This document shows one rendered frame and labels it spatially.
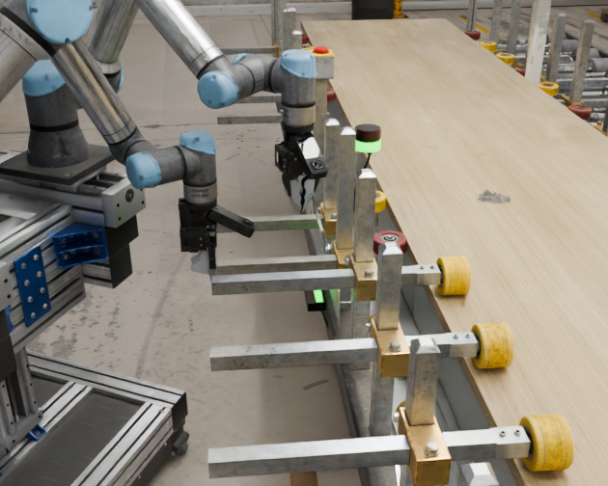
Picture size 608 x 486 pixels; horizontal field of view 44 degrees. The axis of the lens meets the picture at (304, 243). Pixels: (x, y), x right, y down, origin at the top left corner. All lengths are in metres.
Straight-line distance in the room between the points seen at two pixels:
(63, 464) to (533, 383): 1.38
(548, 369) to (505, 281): 0.31
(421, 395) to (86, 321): 2.30
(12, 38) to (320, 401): 1.73
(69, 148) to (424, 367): 1.14
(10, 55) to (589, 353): 1.16
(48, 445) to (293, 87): 1.29
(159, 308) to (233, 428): 0.84
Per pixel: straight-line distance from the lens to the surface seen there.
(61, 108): 1.91
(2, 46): 1.44
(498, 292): 1.63
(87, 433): 2.36
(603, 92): 3.52
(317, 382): 2.80
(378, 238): 1.79
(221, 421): 2.65
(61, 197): 1.96
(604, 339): 1.54
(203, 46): 1.59
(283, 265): 1.78
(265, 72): 1.65
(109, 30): 1.91
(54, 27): 1.42
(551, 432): 1.17
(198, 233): 1.71
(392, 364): 1.30
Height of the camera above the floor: 1.72
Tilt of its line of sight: 27 degrees down
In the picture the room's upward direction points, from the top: straight up
